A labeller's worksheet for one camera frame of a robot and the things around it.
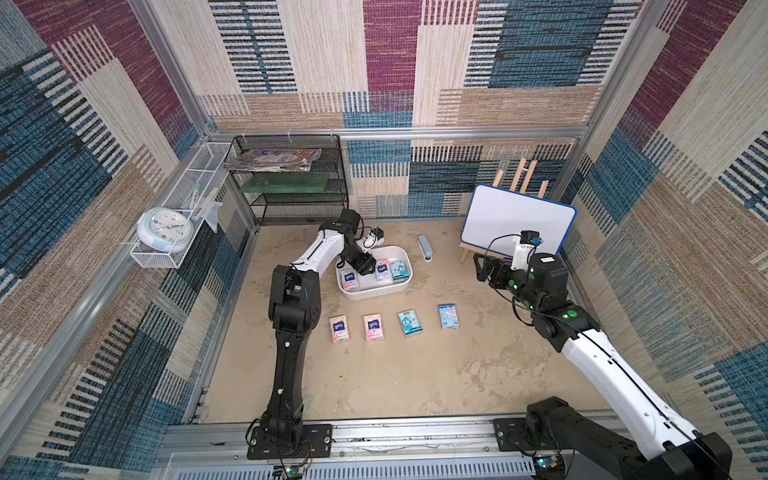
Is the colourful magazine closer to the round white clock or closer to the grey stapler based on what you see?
the round white clock

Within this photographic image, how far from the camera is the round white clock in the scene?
0.65 meters

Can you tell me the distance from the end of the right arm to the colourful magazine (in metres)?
0.53
